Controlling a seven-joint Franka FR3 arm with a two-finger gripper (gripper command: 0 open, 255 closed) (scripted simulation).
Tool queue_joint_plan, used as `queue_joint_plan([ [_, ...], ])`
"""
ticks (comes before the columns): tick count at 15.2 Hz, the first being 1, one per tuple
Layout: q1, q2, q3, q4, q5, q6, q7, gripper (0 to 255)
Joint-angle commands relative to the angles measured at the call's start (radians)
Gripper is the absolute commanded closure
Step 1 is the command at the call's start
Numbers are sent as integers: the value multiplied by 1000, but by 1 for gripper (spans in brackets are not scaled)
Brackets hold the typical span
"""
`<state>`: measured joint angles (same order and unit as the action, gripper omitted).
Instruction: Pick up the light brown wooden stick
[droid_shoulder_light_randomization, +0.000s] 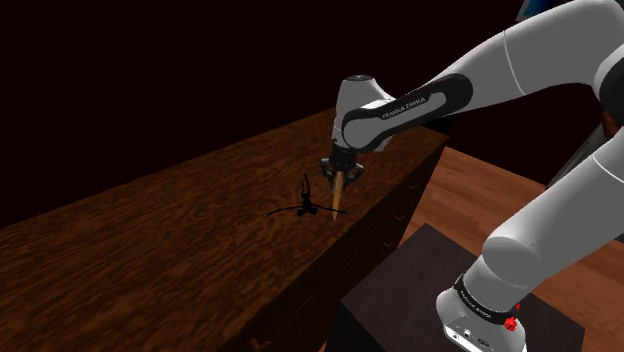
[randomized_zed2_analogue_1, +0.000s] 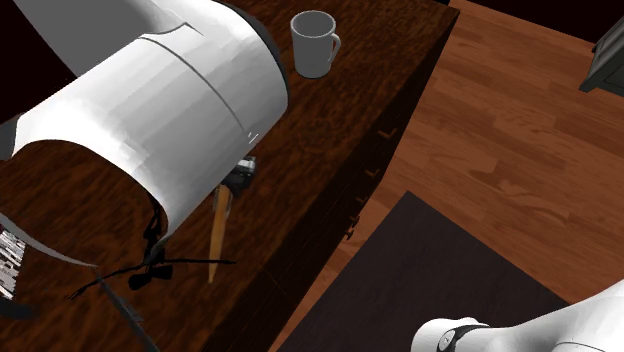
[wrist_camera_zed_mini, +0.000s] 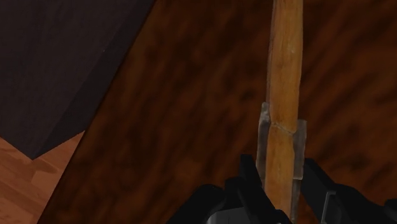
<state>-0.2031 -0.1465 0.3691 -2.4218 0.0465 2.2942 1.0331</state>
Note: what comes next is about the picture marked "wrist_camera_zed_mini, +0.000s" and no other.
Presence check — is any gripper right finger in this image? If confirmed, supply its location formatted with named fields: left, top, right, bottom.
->
left=298, top=157, right=397, bottom=224

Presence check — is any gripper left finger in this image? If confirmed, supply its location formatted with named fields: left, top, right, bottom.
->
left=167, top=154, right=293, bottom=224

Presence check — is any wooden-handled tool with grey metal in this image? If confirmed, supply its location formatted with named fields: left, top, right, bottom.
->
left=256, top=0, right=308, bottom=224

